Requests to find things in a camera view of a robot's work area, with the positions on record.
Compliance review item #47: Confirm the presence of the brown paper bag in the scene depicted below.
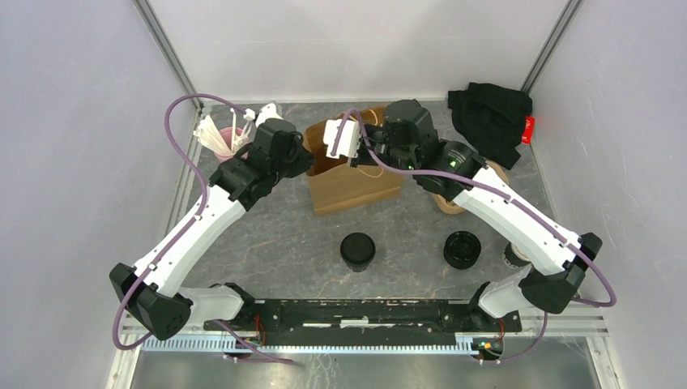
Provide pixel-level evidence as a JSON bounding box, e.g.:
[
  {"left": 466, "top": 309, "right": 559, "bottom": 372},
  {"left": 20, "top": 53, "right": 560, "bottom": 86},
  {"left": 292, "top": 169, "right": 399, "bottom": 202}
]
[{"left": 304, "top": 121, "right": 403, "bottom": 216}]

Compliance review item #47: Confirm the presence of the black cup lid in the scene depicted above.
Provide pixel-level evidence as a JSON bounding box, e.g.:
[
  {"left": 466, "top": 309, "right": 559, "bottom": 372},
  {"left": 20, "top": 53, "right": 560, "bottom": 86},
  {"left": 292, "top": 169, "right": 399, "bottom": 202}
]
[{"left": 339, "top": 233, "right": 376, "bottom": 259}]

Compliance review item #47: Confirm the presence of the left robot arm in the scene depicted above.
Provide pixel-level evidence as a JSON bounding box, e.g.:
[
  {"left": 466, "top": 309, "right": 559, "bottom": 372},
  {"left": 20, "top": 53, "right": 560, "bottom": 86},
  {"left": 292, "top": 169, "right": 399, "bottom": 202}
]
[{"left": 109, "top": 118, "right": 314, "bottom": 340}]

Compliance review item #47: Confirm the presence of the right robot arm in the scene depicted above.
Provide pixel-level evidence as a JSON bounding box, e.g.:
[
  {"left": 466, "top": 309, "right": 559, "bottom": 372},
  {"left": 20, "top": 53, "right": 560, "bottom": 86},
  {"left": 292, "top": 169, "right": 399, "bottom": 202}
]
[{"left": 328, "top": 100, "right": 603, "bottom": 331}]

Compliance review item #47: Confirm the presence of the cardboard cup carrier stack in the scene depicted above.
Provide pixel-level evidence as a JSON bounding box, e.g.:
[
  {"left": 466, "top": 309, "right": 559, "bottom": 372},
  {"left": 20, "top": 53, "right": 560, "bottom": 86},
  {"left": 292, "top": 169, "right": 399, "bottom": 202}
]
[{"left": 432, "top": 160, "right": 510, "bottom": 215}]

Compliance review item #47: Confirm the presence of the black cloth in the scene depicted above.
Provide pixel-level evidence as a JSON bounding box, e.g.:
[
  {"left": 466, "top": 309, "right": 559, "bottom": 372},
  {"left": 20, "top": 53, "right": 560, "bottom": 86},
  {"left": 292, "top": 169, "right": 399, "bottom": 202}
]
[{"left": 447, "top": 83, "right": 533, "bottom": 169}]

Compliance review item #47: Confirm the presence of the stack of black lids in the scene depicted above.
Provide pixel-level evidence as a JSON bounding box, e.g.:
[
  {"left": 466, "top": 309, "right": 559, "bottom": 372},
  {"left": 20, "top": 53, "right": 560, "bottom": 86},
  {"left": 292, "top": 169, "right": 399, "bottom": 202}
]
[{"left": 443, "top": 231, "right": 481, "bottom": 270}]

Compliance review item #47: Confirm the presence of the red tag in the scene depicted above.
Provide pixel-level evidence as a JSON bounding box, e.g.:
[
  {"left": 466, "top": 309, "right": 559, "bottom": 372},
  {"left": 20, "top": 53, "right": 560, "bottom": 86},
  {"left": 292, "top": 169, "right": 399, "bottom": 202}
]
[{"left": 521, "top": 116, "right": 536, "bottom": 144}]

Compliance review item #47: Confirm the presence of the stack of paper cups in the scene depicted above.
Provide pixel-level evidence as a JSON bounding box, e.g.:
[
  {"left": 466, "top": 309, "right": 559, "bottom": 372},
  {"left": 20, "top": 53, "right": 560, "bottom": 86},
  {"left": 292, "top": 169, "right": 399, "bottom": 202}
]
[{"left": 501, "top": 242, "right": 531, "bottom": 268}]

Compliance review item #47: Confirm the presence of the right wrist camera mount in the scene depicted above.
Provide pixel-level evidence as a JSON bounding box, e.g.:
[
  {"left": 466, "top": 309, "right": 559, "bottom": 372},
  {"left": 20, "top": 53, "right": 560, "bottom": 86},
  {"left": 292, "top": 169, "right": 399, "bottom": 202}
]
[{"left": 322, "top": 119, "right": 361, "bottom": 159}]

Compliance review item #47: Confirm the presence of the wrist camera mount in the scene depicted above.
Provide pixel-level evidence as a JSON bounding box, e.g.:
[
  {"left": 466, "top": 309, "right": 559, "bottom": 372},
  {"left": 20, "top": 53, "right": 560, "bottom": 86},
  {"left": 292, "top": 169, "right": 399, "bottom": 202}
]
[
  {"left": 244, "top": 101, "right": 284, "bottom": 127},
  {"left": 322, "top": 119, "right": 361, "bottom": 159}
]

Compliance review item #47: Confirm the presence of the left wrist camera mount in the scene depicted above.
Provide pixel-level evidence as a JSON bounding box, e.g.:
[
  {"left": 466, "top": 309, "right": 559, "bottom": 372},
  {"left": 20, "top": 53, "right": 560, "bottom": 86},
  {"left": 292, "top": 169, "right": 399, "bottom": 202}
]
[{"left": 244, "top": 101, "right": 284, "bottom": 127}]

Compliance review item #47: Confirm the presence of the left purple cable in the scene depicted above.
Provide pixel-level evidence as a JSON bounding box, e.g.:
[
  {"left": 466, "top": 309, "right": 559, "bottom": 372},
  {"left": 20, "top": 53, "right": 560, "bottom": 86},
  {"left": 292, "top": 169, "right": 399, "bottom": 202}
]
[{"left": 111, "top": 93, "right": 297, "bottom": 366}]

